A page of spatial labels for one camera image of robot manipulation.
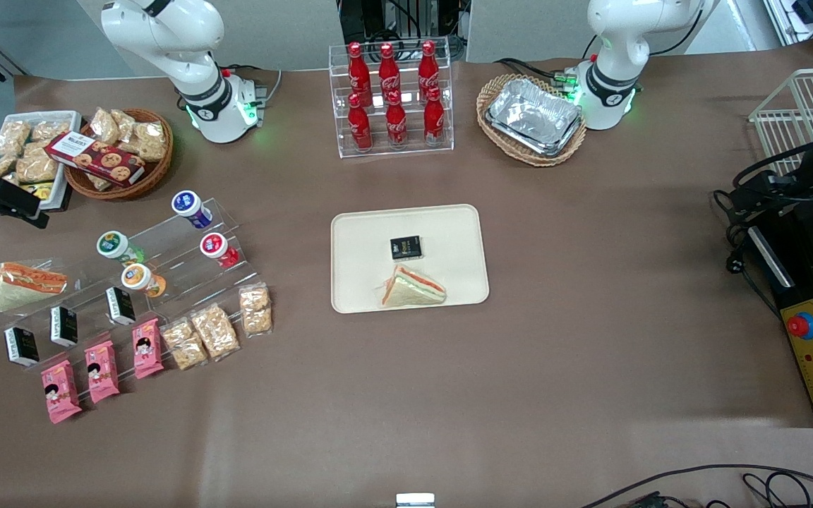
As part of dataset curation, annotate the green gum bottle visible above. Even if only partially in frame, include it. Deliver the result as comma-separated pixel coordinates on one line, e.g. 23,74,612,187
97,231,145,266

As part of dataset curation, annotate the white rectangular tray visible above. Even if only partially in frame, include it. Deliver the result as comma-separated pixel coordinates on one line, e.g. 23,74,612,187
0,111,83,211

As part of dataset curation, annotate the orange gum bottle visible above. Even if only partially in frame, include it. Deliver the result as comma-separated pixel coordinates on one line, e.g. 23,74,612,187
121,263,167,298

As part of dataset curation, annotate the blue gum bottle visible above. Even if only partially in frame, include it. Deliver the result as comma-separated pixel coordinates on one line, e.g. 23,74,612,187
171,190,214,229

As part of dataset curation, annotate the red gum bottle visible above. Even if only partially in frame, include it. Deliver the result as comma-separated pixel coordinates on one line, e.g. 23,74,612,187
199,232,240,269

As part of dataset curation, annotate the aluminium foil tray stack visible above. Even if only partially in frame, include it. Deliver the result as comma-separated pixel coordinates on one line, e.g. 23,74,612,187
485,78,584,157

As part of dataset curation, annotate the beige plastic tray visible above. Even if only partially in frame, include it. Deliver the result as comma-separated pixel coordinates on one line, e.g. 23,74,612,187
330,204,490,314

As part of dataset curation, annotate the large wrapped triangle sandwich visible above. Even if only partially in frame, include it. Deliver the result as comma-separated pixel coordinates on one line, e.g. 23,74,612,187
0,262,68,313

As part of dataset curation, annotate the red cookie box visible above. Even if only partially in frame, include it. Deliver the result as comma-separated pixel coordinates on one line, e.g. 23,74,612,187
44,131,146,188

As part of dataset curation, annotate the black and white small box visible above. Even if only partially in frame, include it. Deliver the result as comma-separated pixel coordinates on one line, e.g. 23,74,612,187
50,305,79,348
4,327,40,368
105,286,137,327

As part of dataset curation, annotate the dark wicker basket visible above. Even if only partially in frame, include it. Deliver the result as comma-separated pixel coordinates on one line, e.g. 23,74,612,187
64,108,174,202

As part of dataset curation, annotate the clear acrylic stepped display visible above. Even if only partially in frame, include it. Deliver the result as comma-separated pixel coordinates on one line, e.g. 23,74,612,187
0,198,263,375

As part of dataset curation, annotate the red emergency stop button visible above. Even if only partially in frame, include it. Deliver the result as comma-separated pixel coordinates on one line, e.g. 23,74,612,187
786,310,813,341

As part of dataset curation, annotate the pink cartoon snack pack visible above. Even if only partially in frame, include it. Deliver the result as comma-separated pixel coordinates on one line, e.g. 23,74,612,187
84,340,121,404
132,318,165,380
40,359,83,425

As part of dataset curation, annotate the clear-wrapped puffed rice bar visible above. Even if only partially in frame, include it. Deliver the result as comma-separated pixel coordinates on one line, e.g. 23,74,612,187
161,317,208,371
190,303,241,362

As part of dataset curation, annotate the brown table cover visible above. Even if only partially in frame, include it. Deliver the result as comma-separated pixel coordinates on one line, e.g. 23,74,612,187
0,39,813,508

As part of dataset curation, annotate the light wicker basket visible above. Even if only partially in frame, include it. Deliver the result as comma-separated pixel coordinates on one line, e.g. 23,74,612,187
476,73,588,168

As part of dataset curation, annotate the clear-wrapped square puffed rice pack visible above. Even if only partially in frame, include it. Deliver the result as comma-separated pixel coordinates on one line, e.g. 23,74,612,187
239,282,274,337

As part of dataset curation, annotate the clear acrylic bottle rack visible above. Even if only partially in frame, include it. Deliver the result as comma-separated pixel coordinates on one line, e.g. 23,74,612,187
328,37,455,159

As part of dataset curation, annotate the red cola bottle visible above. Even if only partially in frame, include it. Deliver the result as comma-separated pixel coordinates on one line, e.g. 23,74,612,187
418,40,441,101
385,90,409,149
347,94,373,152
423,86,446,147
347,42,372,107
378,43,402,105

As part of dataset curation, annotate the small wrapped triangle sandwich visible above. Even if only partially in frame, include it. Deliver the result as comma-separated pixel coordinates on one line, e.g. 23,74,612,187
380,265,447,308

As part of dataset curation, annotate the black equipment rack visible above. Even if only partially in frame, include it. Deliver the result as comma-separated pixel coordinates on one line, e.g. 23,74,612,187
339,0,467,63

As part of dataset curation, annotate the black cable bundle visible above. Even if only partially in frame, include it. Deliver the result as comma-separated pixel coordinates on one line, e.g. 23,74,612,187
713,126,813,244

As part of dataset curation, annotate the white wire basket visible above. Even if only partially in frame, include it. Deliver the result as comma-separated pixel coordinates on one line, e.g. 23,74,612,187
749,67,813,177

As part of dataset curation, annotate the metal shelf frame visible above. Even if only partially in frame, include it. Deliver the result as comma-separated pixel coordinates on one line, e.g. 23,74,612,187
763,0,813,52

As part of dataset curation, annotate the black arm base cable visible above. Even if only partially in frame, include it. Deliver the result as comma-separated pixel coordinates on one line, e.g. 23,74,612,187
495,56,573,84
219,63,284,107

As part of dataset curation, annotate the long black cable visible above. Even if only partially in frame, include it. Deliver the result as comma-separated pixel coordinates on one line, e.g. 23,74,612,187
582,463,813,508

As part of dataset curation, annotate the looped black cable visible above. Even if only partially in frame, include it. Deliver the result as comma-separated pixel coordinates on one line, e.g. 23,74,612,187
742,471,813,508

